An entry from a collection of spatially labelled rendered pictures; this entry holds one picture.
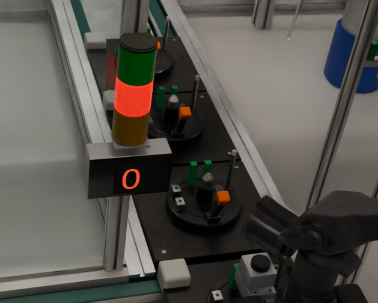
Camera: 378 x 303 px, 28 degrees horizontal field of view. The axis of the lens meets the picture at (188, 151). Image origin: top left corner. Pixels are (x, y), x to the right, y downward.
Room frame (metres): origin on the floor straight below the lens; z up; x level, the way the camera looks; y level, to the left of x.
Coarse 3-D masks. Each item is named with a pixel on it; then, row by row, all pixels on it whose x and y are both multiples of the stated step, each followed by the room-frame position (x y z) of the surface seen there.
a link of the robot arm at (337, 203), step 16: (336, 192) 0.70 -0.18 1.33; (352, 192) 0.69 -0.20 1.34; (320, 208) 0.66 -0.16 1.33; (336, 208) 0.66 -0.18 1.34; (352, 208) 0.65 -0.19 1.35; (368, 208) 0.65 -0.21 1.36; (304, 224) 0.66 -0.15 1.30; (336, 224) 0.64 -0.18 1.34; (352, 224) 0.64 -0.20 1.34; (368, 224) 0.63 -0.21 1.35; (336, 240) 0.63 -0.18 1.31; (352, 240) 0.63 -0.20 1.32; (368, 240) 0.63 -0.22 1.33
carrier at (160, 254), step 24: (192, 168) 1.07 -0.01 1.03; (216, 168) 1.15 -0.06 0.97; (240, 168) 1.16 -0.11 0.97; (168, 192) 1.04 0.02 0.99; (192, 192) 1.05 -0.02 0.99; (240, 192) 1.09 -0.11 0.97; (144, 216) 0.99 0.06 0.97; (168, 216) 1.00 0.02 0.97; (192, 216) 0.99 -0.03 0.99; (240, 216) 1.03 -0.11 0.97; (168, 240) 0.94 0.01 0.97; (192, 240) 0.94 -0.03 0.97; (216, 240) 0.95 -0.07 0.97; (240, 240) 0.96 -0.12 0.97; (192, 264) 0.91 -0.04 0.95
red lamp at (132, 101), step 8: (120, 88) 0.82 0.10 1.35; (128, 88) 0.82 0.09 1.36; (136, 88) 0.82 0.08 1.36; (144, 88) 0.82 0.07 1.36; (152, 88) 0.84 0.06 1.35; (120, 96) 0.82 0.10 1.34; (128, 96) 0.82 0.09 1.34; (136, 96) 0.82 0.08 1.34; (144, 96) 0.82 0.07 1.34; (120, 104) 0.82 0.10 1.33; (128, 104) 0.82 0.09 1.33; (136, 104) 0.82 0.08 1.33; (144, 104) 0.82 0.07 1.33; (120, 112) 0.82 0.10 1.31; (128, 112) 0.81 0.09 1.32; (136, 112) 0.82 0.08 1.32; (144, 112) 0.82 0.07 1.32
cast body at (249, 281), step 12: (264, 252) 0.83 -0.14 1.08; (240, 264) 0.81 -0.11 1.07; (252, 264) 0.79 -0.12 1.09; (264, 264) 0.79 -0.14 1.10; (240, 276) 0.80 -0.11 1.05; (252, 276) 0.78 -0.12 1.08; (264, 276) 0.78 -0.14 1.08; (240, 288) 0.79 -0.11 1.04; (252, 288) 0.78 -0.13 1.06; (264, 288) 0.78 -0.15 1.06
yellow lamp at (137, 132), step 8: (120, 120) 0.82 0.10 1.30; (128, 120) 0.81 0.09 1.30; (136, 120) 0.82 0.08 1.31; (144, 120) 0.82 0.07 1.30; (112, 128) 0.83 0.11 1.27; (120, 128) 0.82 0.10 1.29; (128, 128) 0.81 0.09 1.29; (136, 128) 0.82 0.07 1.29; (144, 128) 0.83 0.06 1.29; (112, 136) 0.83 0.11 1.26; (120, 136) 0.82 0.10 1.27; (128, 136) 0.81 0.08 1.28; (136, 136) 0.82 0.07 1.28; (144, 136) 0.83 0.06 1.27; (128, 144) 0.81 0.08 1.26; (136, 144) 0.82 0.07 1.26
